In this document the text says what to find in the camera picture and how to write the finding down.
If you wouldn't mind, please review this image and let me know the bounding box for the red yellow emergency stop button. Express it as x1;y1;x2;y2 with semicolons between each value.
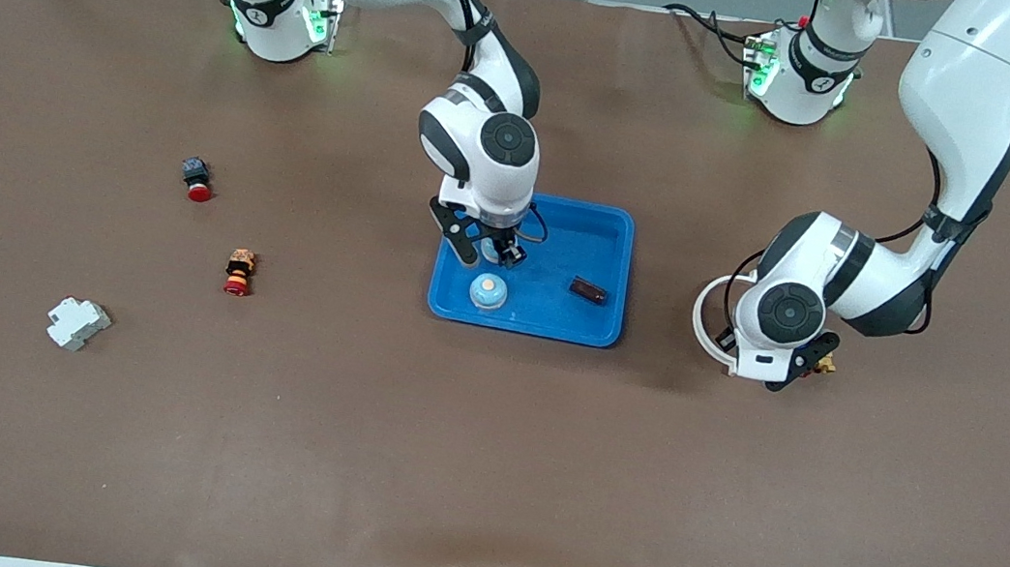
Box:
222;247;259;300

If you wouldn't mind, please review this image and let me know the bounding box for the brown table cover sheet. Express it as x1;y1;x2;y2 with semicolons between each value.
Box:
0;0;1010;567

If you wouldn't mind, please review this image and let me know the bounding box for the dark brown capacitor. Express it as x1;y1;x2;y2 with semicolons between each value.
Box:
567;275;611;309

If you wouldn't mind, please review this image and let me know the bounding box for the black cable at arm base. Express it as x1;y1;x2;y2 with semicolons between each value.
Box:
657;0;766;72

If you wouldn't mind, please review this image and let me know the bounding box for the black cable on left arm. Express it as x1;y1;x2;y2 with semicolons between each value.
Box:
716;125;948;377

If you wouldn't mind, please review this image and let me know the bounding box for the blue plastic tray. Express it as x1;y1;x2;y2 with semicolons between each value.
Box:
424;181;639;351

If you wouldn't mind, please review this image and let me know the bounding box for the white curved plastic bracket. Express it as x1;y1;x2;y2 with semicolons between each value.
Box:
685;268;754;377

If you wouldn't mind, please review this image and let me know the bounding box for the white circuit breaker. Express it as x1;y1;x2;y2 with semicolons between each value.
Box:
44;294;115;356

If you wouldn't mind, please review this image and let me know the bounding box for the red black push button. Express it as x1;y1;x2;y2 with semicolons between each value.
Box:
177;156;218;205

